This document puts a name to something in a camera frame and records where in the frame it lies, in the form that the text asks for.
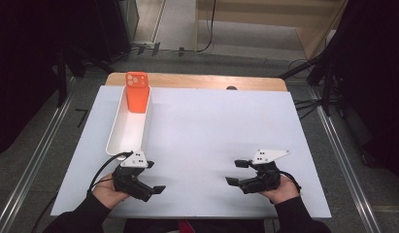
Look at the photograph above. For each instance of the dark curtain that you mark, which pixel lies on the dark curtain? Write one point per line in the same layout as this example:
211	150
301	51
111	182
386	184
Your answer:
378	81
22	64

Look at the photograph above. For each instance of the red object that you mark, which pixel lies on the red object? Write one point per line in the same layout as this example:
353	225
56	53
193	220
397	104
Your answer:
184	227

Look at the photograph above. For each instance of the metal floor rail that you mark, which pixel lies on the metal floor rail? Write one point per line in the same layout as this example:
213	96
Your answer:
349	171
28	174

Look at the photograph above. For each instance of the light wooden furniture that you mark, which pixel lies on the light wooden furniture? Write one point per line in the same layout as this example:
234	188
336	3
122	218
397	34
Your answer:
316	32

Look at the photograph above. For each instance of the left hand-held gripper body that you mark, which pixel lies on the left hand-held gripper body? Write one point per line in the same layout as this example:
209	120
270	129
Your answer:
130	181

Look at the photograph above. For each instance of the white board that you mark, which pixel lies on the white board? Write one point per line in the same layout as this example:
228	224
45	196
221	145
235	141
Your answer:
203	123

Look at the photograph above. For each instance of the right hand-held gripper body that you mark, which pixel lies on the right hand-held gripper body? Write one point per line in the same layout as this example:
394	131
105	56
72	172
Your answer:
263	179

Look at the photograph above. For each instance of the black metal stand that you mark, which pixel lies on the black metal stand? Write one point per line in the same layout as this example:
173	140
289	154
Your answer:
61	77
326	87

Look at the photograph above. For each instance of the dark round object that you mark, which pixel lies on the dark round object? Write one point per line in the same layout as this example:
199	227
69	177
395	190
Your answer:
231	87

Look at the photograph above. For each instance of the orange phone case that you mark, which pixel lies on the orange phone case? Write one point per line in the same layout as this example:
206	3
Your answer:
137	97

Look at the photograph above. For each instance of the person's black clothing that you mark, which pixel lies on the person's black clothing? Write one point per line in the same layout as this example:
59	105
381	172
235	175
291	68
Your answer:
155	226

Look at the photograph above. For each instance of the white plastic tray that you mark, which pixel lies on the white plastic tray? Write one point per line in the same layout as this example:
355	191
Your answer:
129	132

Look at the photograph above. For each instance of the black cabinet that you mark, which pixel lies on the black cabinet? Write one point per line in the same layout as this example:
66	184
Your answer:
113	29

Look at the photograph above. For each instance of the person's left hand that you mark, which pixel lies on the person's left hand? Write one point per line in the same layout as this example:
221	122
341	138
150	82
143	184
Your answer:
108	194

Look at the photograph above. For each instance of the person's right hand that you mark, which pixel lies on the person's right hand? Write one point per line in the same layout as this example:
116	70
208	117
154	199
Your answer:
284	192

